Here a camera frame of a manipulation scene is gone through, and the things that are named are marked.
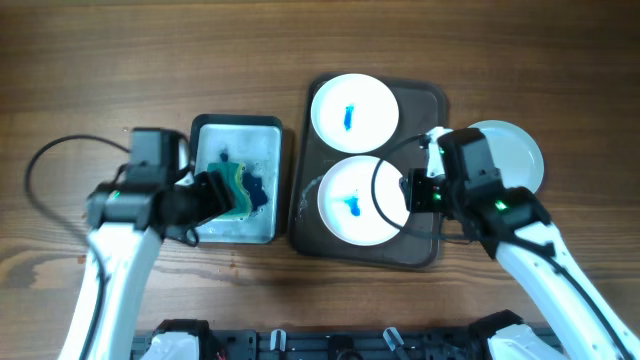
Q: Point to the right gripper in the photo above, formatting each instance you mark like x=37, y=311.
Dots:
x=415, y=195

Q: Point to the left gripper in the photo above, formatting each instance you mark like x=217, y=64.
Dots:
x=216, y=197

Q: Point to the green and yellow sponge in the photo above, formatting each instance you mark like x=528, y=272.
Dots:
x=232, y=173

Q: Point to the white plate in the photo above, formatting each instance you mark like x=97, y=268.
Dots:
x=354, y=113
x=515, y=153
x=359, y=200

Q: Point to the white plate front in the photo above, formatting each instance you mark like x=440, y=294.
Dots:
x=515, y=153

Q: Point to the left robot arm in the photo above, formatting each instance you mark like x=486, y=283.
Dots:
x=159, y=196

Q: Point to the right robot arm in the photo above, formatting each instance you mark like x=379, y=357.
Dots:
x=461, y=182

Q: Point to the dark brown serving tray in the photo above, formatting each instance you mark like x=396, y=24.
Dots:
x=422, y=106

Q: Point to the black-rimmed metal wash tray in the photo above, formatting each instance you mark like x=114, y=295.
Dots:
x=255, y=141

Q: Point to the white plate top, blue stain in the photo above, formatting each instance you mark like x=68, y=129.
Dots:
x=354, y=113

